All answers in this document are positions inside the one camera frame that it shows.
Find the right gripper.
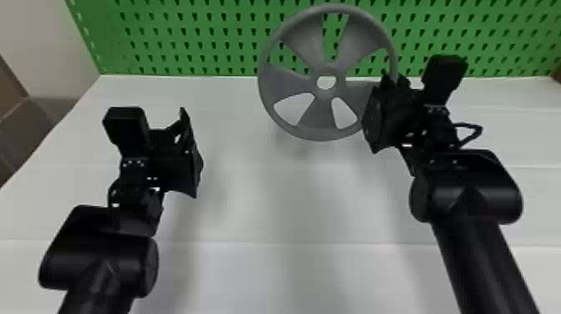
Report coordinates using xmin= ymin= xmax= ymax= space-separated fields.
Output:
xmin=361 ymin=72 xmax=430 ymax=154

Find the grey wheel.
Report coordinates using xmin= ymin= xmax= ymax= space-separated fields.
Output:
xmin=256 ymin=3 xmax=400 ymax=143

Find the black cable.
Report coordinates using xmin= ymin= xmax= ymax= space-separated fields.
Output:
xmin=452 ymin=122 xmax=484 ymax=149

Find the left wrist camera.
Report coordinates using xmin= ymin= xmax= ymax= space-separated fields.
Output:
xmin=102 ymin=106 xmax=153 ymax=158

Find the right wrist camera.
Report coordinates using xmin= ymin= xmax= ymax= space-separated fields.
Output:
xmin=419 ymin=53 xmax=469 ymax=107

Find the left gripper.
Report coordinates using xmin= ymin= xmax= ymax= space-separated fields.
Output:
xmin=148 ymin=106 xmax=205 ymax=200

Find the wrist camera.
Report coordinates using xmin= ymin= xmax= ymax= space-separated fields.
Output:
xmin=419 ymin=53 xmax=469 ymax=107
xmin=102 ymin=106 xmax=153 ymax=158

